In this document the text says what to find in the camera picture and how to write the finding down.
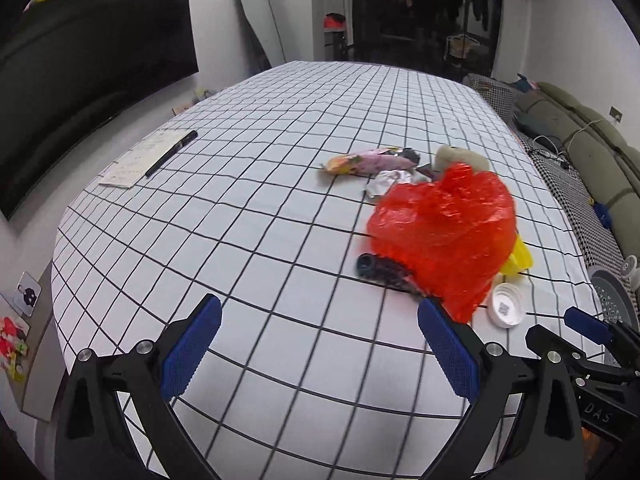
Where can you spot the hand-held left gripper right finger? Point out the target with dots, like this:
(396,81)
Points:
(447,350)

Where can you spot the clothes heap on sofa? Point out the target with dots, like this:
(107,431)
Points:
(526,83)

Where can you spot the large black television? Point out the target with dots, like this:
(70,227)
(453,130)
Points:
(90,60)

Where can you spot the white note paper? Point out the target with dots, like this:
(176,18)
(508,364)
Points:
(127,165)

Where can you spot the grey side shelf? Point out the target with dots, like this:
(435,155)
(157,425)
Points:
(45,360)

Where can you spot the white grid tablecloth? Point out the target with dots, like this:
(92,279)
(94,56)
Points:
(250,260)

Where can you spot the beige cloth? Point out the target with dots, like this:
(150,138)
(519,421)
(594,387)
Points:
(460,157)

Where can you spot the dark stool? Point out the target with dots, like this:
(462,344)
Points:
(337,45)

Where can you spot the green sofa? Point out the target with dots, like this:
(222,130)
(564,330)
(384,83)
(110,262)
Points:
(600,160)

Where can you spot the wall socket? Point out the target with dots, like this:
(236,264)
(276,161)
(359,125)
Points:
(615,114)

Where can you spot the red plastic bag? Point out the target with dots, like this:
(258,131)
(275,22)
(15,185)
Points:
(445,235)

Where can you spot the blue object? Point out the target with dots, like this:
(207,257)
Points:
(604,215)

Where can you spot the panda picture card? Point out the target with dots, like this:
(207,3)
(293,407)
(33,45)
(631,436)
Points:
(27,294)

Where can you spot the black ribbed tube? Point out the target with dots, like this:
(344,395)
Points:
(375,266)

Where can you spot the grey wrapper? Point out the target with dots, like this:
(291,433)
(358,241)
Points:
(424,172)

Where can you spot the black pen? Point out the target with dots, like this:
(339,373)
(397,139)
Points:
(170,152)

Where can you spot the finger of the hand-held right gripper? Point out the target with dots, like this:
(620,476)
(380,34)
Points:
(540,337)
(585,322)

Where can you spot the white bottle cap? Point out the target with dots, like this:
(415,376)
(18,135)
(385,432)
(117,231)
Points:
(506,305)

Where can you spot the pink snack wrapper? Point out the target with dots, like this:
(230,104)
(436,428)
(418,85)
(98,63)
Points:
(360,162)

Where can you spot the yellow plastic piece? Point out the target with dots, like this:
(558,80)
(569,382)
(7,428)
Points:
(517,260)

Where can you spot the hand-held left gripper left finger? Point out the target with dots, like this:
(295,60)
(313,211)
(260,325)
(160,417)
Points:
(192,345)

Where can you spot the grey perforated basket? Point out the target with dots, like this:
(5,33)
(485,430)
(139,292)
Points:
(612,295)

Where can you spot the leaning floor mirror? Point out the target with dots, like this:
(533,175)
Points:
(260,25)

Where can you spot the houndstooth pillow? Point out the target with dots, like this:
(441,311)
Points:
(492,95)

